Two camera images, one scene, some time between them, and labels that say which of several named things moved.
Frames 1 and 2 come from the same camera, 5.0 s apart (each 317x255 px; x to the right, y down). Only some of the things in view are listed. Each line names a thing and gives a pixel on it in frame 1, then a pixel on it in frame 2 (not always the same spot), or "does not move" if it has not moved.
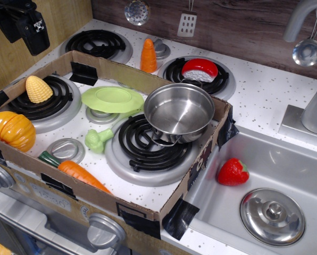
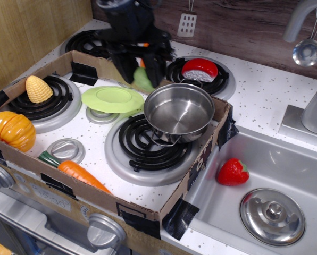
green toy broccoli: [95, 141] to [142, 82]
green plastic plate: [113, 99] does not move
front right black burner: [132, 156] does not move
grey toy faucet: [311, 119] does not move
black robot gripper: [7, 13] to [132, 33]
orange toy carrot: [73, 170] does not move
